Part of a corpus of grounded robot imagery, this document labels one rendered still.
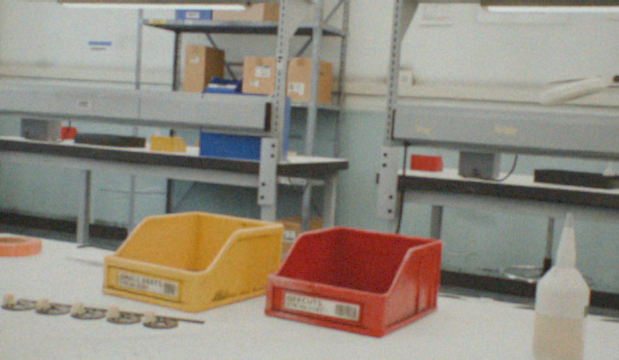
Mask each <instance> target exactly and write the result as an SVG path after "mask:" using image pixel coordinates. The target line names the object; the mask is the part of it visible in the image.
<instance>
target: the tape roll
mask: <svg viewBox="0 0 619 360"><path fill-rule="evenodd" d="M40 251H42V240H40V239H37V238H31V237H23V236H0V257H27V256H34V255H37V254H39V253H40Z"/></svg>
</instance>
